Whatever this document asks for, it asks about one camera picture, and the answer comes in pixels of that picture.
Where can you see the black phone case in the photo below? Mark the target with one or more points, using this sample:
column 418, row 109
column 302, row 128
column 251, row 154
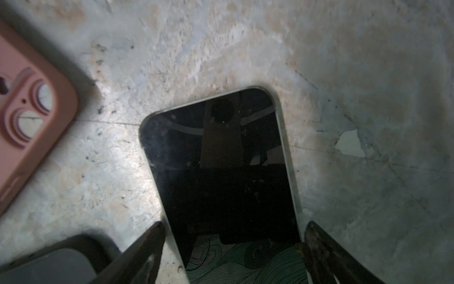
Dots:
column 75, row 260

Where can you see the black screen silver phone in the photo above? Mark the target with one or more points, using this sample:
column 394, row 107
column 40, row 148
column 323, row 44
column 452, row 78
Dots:
column 222, row 176

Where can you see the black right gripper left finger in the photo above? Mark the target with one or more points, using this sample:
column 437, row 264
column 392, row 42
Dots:
column 140, row 263

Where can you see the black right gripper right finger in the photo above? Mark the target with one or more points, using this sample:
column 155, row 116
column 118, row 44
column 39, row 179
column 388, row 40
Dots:
column 327, row 262

